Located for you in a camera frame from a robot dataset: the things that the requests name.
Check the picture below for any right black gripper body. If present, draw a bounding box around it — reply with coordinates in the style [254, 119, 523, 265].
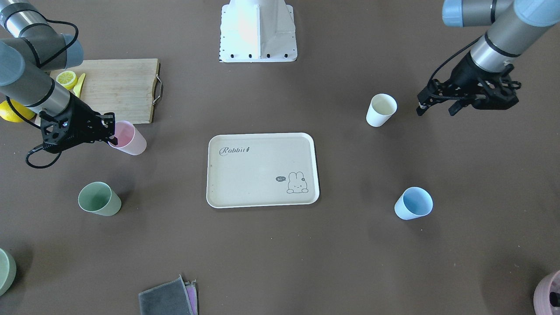
[39, 95, 108, 154]

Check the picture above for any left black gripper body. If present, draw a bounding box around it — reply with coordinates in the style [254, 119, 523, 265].
[431, 53, 522, 110]

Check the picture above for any pink cup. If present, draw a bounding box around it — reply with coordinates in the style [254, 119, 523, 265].
[109, 120, 147, 156]

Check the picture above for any cream white cup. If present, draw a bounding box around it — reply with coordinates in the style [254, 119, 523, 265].
[366, 94, 398, 127]

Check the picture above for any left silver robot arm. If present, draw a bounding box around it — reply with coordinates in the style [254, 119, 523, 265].
[416, 0, 560, 116]

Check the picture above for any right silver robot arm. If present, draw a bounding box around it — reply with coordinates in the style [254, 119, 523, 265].
[0, 0, 118, 154]

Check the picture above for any cream rabbit tray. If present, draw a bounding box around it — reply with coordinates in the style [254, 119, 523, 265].
[206, 132, 320, 209]

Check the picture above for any wooden cutting board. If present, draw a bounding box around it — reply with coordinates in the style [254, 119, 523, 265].
[70, 59, 161, 124]

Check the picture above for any lemon slice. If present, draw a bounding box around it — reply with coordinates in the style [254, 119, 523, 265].
[55, 70, 78, 91]

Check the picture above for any green cup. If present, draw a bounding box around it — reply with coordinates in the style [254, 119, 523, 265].
[78, 182, 122, 217]

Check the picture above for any whole yellow lemon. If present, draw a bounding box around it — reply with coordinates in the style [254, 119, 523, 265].
[0, 100, 35, 123]

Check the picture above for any blue cup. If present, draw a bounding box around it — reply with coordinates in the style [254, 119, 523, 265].
[394, 187, 434, 220]

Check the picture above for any green bowl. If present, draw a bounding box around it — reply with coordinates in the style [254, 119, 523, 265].
[0, 248, 17, 296]

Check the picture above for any grey folded cloth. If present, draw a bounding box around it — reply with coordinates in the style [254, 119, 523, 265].
[138, 276, 199, 315]

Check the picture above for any pink bowl with ice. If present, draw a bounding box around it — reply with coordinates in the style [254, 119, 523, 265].
[533, 271, 560, 315]

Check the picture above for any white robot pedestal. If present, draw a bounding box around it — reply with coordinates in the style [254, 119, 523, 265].
[219, 0, 298, 63]

